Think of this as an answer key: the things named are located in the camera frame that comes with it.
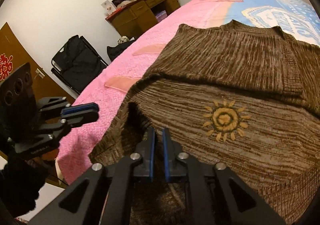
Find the brown knitted sweater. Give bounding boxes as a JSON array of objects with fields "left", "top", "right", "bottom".
[{"left": 89, "top": 21, "right": 319, "bottom": 224}]

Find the left hand in black sleeve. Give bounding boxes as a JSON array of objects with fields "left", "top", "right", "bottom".
[{"left": 1, "top": 157, "right": 48, "bottom": 224}]

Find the pink and blue bed blanket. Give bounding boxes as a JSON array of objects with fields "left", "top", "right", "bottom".
[{"left": 57, "top": 0, "right": 319, "bottom": 183}]

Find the black folding chair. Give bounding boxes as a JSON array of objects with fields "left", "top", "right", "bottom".
[{"left": 51, "top": 35, "right": 108, "bottom": 94}]

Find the black bag on floor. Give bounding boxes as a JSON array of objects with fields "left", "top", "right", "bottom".
[{"left": 107, "top": 36, "right": 135, "bottom": 61}]

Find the brown wooden door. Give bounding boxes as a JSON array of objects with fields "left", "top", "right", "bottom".
[{"left": 0, "top": 21, "right": 75, "bottom": 188}]

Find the dark wooden desk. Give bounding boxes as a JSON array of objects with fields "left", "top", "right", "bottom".
[{"left": 106, "top": 0, "right": 181, "bottom": 39}]

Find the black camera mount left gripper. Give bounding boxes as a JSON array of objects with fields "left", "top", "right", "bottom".
[{"left": 1, "top": 62, "right": 37, "bottom": 142}]

